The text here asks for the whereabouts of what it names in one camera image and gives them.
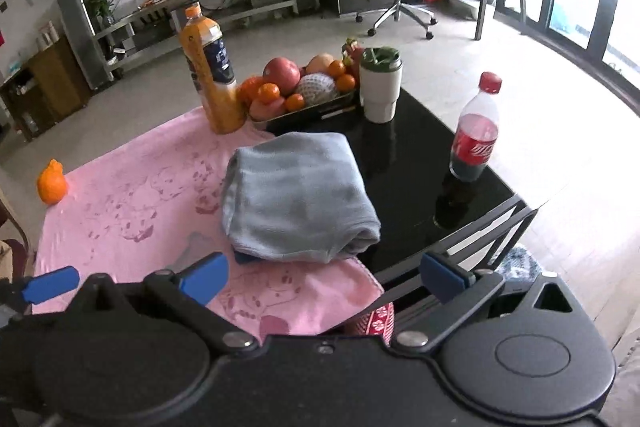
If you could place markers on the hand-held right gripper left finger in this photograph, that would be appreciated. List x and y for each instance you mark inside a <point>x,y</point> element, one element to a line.
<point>207,277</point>

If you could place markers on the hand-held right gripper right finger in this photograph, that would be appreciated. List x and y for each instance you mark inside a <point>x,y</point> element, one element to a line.
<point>440,274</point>

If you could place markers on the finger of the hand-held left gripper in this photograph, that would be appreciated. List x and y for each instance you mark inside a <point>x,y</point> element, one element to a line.
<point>50,284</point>

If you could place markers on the grey and blue sweatshirt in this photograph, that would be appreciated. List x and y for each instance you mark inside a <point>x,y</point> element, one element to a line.
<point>295,192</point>

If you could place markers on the wooden chair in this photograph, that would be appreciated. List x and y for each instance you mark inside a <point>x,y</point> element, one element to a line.
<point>17,227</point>

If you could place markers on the black metal chair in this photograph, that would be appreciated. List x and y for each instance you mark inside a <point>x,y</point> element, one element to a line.
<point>500,217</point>

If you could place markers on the blue patterned cloth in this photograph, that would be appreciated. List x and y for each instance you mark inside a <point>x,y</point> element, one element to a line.
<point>522,262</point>

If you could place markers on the small orange toy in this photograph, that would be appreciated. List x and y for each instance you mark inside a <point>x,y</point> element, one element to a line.
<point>52,187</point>

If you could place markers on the pink printed blanket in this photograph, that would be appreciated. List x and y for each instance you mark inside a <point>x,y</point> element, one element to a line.
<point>125,187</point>

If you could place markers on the cola bottle red cap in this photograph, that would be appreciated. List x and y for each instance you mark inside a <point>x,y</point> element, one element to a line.
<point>475,147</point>

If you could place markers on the orange juice bottle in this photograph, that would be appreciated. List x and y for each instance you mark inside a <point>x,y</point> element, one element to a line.
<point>215,102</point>

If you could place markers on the pink peach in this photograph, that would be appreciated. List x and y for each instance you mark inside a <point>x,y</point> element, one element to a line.
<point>262,110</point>

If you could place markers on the white tumbler green lid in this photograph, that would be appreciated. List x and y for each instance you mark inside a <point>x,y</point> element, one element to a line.
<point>380,97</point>

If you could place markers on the black fruit tray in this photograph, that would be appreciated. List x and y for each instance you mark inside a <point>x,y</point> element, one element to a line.
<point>310,114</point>

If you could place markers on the wooden cabinet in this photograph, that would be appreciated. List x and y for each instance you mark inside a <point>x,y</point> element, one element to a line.
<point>55,77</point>

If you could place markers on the red apple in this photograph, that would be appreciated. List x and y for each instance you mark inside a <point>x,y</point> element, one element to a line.
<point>281,74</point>

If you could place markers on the netted white melon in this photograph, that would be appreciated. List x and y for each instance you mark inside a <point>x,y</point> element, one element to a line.
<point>316,88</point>

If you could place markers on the dragon fruit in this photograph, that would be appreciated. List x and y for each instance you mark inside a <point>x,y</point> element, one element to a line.
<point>350,52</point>

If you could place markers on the mango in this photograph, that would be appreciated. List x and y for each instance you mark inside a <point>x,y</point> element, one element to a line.
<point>320,63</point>

